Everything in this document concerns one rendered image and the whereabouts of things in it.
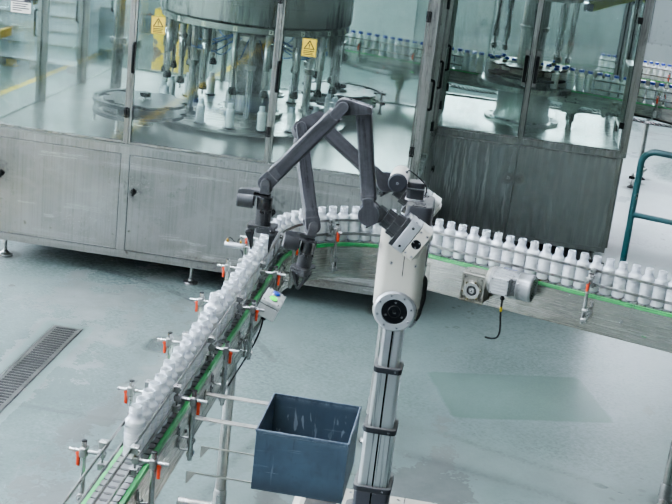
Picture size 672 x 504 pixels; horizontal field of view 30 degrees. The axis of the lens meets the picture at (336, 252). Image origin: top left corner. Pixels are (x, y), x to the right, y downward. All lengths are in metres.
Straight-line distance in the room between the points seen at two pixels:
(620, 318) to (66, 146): 3.92
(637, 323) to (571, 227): 4.02
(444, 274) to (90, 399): 1.93
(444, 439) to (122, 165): 2.90
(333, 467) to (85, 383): 2.79
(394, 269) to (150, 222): 3.76
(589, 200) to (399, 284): 5.23
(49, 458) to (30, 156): 2.85
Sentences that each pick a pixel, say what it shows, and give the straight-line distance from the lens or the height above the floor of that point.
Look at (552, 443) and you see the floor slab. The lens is 6.67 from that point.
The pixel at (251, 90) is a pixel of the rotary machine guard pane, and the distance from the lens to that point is 7.83.
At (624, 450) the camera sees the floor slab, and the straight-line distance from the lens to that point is 6.76.
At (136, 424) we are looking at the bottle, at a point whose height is 1.12.
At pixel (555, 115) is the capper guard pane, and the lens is 9.60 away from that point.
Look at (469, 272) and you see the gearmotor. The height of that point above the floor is 0.99.
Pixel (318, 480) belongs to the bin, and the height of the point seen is 0.80.
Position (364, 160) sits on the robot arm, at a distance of 4.37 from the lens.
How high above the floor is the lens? 2.75
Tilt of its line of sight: 17 degrees down
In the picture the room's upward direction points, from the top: 6 degrees clockwise
